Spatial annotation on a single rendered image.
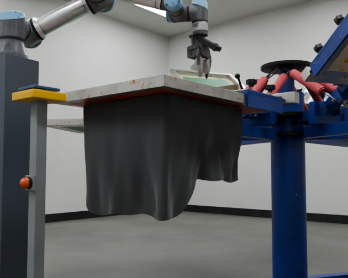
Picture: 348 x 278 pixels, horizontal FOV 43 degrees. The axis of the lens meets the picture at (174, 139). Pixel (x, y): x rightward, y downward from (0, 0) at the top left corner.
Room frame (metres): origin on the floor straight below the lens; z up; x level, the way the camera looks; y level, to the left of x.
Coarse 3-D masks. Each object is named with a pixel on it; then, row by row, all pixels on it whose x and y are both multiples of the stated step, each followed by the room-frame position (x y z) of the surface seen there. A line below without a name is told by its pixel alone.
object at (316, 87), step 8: (296, 72) 2.43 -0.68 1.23; (264, 80) 2.52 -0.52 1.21; (280, 80) 2.42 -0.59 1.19; (296, 80) 2.43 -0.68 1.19; (256, 88) 2.46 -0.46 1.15; (264, 88) 2.78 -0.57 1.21; (280, 88) 2.40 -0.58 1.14; (312, 88) 2.29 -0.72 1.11; (320, 88) 2.23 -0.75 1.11; (328, 88) 2.35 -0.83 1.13; (312, 96) 2.80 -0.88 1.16; (328, 96) 2.20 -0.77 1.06; (304, 104) 2.93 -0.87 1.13
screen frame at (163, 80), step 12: (108, 84) 1.52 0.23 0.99; (120, 84) 1.48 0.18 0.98; (132, 84) 1.45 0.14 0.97; (144, 84) 1.41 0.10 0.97; (156, 84) 1.38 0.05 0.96; (168, 84) 1.37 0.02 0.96; (180, 84) 1.42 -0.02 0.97; (192, 84) 1.47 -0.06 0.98; (204, 84) 1.52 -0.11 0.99; (72, 96) 1.65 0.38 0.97; (84, 96) 1.61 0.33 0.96; (96, 96) 1.56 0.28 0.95; (108, 96) 1.55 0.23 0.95; (204, 96) 1.55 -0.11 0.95; (216, 96) 1.57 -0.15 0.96; (228, 96) 1.63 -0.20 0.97; (240, 96) 1.70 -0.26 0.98
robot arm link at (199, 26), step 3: (192, 24) 2.01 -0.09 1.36; (195, 24) 1.98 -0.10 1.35; (198, 24) 1.98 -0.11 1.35; (201, 24) 1.98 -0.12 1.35; (204, 24) 1.99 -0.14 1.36; (207, 24) 2.00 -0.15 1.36; (192, 27) 2.01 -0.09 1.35; (195, 27) 1.99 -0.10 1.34; (198, 27) 1.98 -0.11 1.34; (201, 27) 1.98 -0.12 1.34; (204, 27) 1.99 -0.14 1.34; (207, 27) 2.00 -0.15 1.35; (192, 30) 2.01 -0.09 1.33; (195, 30) 1.99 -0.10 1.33; (198, 30) 1.99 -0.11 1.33; (201, 30) 1.99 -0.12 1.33; (204, 30) 1.99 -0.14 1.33; (207, 30) 2.00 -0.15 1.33
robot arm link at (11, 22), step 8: (0, 16) 1.98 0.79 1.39; (8, 16) 1.97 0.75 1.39; (16, 16) 1.98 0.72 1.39; (24, 16) 2.03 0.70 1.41; (0, 24) 1.98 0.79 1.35; (8, 24) 1.97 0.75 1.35; (16, 24) 1.98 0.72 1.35; (24, 24) 2.03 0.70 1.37; (0, 32) 1.98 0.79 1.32; (8, 32) 1.97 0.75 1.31; (16, 32) 1.98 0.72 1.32; (24, 32) 2.04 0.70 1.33; (24, 40) 2.09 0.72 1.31
